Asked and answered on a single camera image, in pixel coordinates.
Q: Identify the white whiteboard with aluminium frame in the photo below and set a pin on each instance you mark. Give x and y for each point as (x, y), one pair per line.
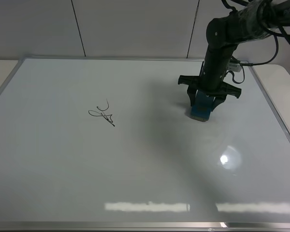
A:
(158, 169)

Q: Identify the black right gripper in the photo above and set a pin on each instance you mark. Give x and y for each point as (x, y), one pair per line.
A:
(210, 80)

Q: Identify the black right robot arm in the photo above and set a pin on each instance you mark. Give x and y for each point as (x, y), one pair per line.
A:
(259, 19)

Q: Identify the blue board eraser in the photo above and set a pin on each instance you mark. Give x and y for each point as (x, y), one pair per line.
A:
(202, 107)

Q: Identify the black marker scribble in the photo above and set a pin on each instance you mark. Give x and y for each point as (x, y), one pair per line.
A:
(102, 112)

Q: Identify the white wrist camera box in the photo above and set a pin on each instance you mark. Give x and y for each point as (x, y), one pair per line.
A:
(234, 66)

